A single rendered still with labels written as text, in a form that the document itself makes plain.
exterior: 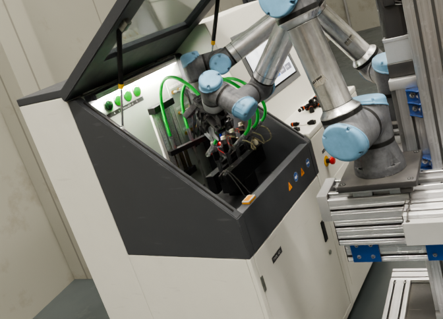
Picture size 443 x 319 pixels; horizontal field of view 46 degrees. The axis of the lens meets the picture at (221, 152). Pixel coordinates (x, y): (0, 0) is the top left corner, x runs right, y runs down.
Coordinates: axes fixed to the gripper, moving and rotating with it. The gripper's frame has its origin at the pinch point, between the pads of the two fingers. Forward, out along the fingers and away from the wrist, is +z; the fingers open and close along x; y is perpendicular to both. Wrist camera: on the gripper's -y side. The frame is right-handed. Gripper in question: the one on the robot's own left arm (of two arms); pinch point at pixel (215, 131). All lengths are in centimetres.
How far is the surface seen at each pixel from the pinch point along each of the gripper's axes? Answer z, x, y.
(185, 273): 30, -38, 27
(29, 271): 173, -115, -85
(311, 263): 52, 7, 50
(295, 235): 37, 6, 40
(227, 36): 23, 41, -49
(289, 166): 24.3, 19.7, 19.6
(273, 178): 15.9, 8.7, 22.7
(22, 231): 159, -104, -105
